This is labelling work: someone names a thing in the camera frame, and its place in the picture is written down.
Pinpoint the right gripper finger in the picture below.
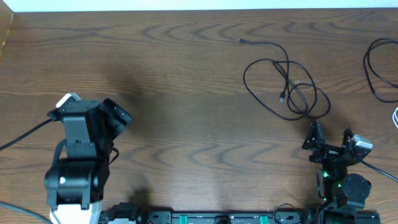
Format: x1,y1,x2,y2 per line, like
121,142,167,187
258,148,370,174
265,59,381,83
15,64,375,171
302,120,325,151
342,128,354,146

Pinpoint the black usb cable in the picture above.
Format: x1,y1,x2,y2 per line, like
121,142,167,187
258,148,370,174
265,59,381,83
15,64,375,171
238,38,331,121
363,37,398,103

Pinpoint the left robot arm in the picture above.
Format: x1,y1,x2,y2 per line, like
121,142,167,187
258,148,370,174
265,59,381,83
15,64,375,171
44,97,132,223

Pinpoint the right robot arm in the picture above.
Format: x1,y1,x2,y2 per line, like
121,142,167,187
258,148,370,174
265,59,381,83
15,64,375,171
302,121,373,223

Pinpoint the right camera cable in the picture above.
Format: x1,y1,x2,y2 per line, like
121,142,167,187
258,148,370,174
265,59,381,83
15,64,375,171
359,159,398,184

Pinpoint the camera cable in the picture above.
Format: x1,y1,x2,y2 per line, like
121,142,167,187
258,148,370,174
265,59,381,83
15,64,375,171
0,118,53,224
359,159,398,184

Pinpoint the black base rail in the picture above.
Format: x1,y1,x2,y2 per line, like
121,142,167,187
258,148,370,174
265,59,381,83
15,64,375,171
98,211,308,224

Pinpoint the left camera cable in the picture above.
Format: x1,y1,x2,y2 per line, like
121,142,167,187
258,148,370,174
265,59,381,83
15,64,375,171
0,118,53,224

